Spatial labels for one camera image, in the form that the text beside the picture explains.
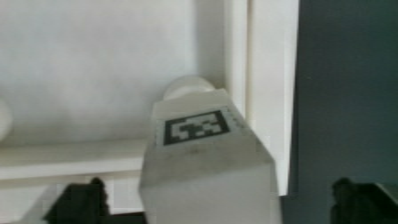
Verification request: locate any white square tabletop part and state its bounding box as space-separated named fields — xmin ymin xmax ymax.
xmin=0 ymin=0 xmax=299 ymax=224

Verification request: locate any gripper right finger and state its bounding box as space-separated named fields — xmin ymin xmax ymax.
xmin=330 ymin=178 xmax=398 ymax=224

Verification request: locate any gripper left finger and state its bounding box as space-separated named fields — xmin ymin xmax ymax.
xmin=42 ymin=178 xmax=109 ymax=224

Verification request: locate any white leg assembled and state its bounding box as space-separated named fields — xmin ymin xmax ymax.
xmin=138 ymin=76 xmax=282 ymax=224

